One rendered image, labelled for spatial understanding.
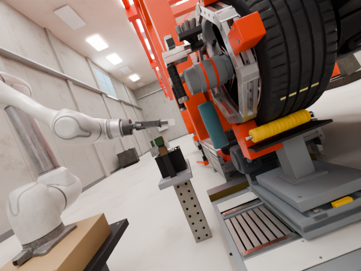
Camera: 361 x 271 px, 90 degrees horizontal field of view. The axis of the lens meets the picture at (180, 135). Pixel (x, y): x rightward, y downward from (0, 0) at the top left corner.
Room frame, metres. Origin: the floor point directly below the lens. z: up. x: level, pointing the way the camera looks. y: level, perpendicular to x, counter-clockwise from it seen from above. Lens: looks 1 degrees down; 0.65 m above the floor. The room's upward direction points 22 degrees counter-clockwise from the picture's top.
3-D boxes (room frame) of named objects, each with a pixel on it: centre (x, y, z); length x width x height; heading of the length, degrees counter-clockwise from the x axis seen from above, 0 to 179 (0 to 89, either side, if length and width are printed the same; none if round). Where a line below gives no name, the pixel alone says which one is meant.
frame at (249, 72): (0.89, -0.30, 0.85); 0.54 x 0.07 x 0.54; 179
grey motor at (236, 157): (1.22, -0.48, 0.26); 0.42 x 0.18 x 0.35; 89
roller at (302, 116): (0.77, -0.40, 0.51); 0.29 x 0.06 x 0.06; 89
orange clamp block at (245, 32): (0.57, -0.30, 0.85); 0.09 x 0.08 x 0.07; 179
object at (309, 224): (0.91, -0.47, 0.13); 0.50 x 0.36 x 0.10; 179
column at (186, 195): (1.10, 0.10, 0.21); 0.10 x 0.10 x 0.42; 89
